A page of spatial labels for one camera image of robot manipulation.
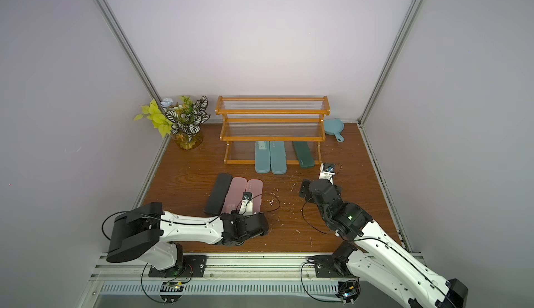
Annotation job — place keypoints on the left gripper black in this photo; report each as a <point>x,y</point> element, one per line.
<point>237,218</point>

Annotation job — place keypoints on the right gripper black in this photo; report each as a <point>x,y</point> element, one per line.
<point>316,186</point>

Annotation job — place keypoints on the pink pencil case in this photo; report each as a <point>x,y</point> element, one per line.
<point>235,194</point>
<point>255,187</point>

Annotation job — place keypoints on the dark green pencil case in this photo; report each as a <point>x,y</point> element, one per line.
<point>303,154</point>

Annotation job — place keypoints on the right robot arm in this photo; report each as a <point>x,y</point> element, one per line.
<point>369,253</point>

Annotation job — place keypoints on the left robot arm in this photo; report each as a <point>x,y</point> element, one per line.
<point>153,235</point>

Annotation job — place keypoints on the teal pencil case right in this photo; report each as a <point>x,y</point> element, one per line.
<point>278,157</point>

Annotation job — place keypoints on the teal pencil case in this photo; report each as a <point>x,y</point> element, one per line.
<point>262,157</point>
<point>278,157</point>

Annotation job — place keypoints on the teal pencil case left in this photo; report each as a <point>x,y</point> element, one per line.
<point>262,157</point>

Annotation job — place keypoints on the orange wooden shelf rack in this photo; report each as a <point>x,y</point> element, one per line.
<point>288,119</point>

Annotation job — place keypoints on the teal hand mirror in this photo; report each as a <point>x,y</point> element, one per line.
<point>334,128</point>

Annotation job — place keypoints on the left electronics board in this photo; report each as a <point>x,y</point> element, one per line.
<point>171,292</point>

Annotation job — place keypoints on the electronics board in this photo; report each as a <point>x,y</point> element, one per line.
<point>348,291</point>
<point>171,292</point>

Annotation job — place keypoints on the right electronics board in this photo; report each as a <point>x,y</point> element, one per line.
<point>348,291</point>

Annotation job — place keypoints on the potted plant in vase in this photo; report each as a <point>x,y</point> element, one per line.
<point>181,121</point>

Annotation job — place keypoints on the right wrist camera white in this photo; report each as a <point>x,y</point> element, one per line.
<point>327,172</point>

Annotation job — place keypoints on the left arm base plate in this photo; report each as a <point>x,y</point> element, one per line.
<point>191,266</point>

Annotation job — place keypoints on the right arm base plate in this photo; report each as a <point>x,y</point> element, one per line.
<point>329,265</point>

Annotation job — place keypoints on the aluminium rail frame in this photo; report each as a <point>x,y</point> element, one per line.
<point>243,273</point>

